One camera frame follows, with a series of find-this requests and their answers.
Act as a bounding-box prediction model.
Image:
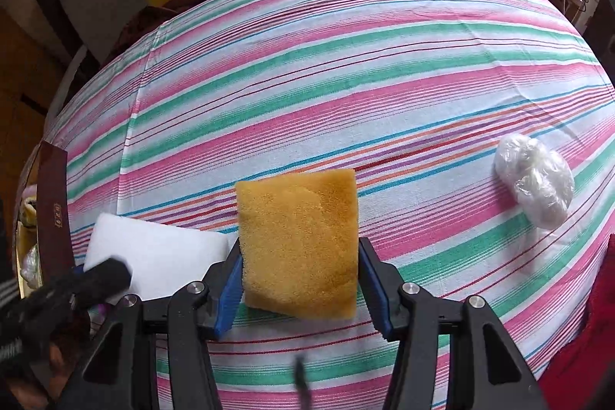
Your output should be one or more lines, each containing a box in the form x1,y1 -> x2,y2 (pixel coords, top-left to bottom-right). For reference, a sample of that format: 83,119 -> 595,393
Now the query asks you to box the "grey panel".
58,0 -> 149,64

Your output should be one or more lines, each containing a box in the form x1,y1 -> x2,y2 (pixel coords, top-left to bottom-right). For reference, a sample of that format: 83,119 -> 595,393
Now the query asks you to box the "white foam block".
83,212 -> 232,301

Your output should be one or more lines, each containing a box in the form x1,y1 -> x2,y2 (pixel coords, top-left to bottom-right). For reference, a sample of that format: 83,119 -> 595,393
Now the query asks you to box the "yellow sponge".
234,168 -> 360,321

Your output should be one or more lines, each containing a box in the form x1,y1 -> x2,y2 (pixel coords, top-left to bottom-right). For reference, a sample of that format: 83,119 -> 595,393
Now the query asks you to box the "clear plastic wrap ball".
494,133 -> 576,229

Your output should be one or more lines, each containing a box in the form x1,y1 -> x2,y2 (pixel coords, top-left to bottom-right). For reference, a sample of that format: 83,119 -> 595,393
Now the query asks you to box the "striped tablecloth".
42,0 -> 615,410

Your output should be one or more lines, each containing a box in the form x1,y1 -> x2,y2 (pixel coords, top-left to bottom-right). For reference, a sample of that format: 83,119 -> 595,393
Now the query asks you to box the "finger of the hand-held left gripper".
21,257 -> 133,330

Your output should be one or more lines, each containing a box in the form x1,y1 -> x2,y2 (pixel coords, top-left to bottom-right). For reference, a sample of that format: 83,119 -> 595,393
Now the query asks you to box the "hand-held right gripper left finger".
62,241 -> 244,410

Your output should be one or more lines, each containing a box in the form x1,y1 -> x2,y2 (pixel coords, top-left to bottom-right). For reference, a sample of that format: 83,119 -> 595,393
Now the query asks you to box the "red cloth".
537,234 -> 615,410

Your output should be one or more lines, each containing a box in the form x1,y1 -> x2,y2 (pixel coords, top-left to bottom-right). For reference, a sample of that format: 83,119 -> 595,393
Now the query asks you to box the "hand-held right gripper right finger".
357,238 -> 549,410

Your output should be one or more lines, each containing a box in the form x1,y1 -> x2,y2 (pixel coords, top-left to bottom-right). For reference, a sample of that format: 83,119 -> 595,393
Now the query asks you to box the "maroon storage box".
13,140 -> 74,296

